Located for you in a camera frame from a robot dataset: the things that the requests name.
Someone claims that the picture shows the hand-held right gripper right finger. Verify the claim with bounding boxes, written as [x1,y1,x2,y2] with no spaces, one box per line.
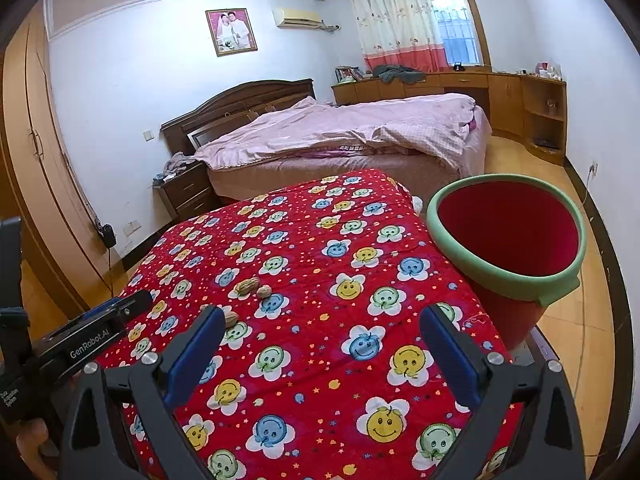
[419,304,586,480]

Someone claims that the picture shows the red bin with green rim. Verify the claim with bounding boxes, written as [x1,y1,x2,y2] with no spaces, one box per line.
[426,174,587,353]

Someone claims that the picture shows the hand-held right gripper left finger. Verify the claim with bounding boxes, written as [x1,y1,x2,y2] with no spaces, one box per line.
[59,305,227,480]

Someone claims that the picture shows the small items on cabinet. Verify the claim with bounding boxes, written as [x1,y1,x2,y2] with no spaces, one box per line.
[520,61,561,80]

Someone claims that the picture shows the wooden desk cabinet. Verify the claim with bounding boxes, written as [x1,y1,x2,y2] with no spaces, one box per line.
[331,71,568,166]

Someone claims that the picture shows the dark wooden nightstand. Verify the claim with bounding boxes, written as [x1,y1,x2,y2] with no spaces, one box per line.
[152,160,223,222]

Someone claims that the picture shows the person's left hand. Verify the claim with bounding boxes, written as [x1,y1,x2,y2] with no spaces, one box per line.
[15,419,52,467]

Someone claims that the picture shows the framed wall photo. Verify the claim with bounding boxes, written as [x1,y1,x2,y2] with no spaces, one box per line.
[205,8,258,57]

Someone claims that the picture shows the window with bars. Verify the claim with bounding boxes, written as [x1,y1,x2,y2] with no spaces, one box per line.
[420,0,493,68]

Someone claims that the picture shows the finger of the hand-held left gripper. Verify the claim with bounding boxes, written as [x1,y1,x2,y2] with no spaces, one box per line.
[106,289,153,332]
[82,297,123,322]

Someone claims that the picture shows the wall air conditioner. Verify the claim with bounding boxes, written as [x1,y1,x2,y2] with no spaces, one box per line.
[272,6,326,29]

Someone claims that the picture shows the clothes pile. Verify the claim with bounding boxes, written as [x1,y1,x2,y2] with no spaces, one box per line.
[157,152,198,178]

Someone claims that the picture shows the wooden wardrobe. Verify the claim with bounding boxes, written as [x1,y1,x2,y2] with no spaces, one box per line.
[0,12,123,311]

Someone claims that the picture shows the dark wooden headboard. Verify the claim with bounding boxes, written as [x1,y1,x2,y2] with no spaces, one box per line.
[160,78,316,157]

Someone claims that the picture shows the cream and red curtain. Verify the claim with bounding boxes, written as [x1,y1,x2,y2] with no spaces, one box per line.
[347,0,446,73]

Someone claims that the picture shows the red smiley flower blanket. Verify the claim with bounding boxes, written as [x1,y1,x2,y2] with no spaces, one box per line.
[92,169,531,480]

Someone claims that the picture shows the grey clothes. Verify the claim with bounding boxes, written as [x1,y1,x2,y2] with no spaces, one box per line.
[372,64,427,85]

